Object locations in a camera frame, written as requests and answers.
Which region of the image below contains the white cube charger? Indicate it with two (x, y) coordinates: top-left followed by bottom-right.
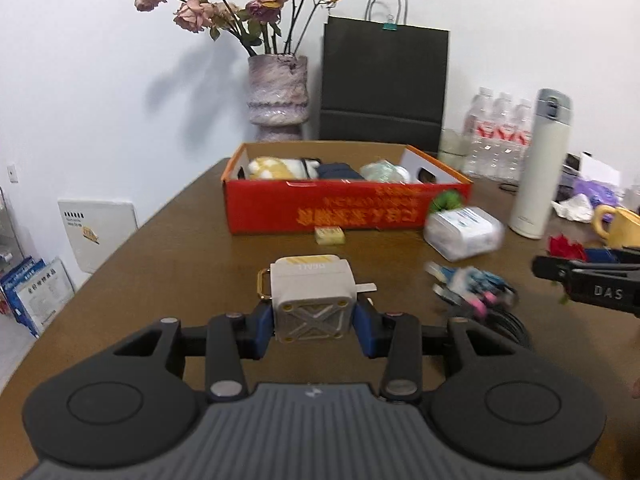
(257, 254), (378, 343)

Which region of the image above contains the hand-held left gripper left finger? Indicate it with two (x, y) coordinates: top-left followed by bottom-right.
(107, 302), (273, 402)

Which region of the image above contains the red rose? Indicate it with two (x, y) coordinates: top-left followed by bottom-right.
(547, 234), (588, 306)

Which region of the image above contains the bundle of cables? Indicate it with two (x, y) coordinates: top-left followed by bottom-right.
(425, 261), (532, 348)

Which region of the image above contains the white tissue pack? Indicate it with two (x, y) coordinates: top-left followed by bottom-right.
(424, 206), (506, 262)

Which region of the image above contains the crumpled white tissue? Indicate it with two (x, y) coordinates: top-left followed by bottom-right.
(551, 194), (594, 222)

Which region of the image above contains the white thermos flask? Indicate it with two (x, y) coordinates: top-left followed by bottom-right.
(509, 88), (572, 239)

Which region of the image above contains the black paper bag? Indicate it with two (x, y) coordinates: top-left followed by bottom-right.
(319, 0), (451, 158)

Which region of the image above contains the red cardboard box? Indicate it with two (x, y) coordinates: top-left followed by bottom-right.
(221, 141), (473, 235)

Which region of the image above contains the small yellowish block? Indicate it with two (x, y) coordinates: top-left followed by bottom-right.
(314, 226), (346, 246)

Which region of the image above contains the yellow mug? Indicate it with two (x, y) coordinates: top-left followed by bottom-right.
(592, 205), (640, 250)

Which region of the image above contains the stack of printed brochures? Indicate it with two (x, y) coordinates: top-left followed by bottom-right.
(0, 256), (76, 338)

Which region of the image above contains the pack of water bottles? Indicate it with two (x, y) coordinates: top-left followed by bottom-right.
(462, 87), (536, 181)

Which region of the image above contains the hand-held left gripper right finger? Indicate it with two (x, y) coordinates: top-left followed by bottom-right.
(354, 304), (506, 402)

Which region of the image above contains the purple plastic bag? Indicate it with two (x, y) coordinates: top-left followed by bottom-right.
(572, 177), (626, 208)

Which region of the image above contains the mottled purple ceramic vase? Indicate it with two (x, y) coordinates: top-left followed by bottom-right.
(247, 54), (309, 142)

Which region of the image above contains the green leafy item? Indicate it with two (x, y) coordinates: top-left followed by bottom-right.
(431, 189), (466, 213)

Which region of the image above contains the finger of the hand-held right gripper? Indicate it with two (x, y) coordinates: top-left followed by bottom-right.
(582, 246), (640, 267)
(531, 255), (640, 318)

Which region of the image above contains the white paper box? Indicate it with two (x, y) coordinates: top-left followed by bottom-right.
(565, 151), (622, 186)

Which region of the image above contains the pale green round item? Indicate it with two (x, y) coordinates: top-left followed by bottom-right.
(360, 160), (411, 184)

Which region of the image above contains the white wall panel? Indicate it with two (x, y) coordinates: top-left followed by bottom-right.
(57, 199), (138, 275)

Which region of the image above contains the dark blue item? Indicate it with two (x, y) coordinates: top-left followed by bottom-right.
(317, 161), (363, 181)

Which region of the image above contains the clear plastic cup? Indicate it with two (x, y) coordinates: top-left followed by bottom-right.
(439, 129), (468, 168)

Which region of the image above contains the yellow and white plush toy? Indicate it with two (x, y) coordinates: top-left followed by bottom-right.
(248, 156), (321, 181)

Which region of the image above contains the wooden desktop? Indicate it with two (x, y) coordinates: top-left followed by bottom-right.
(0, 140), (640, 480)

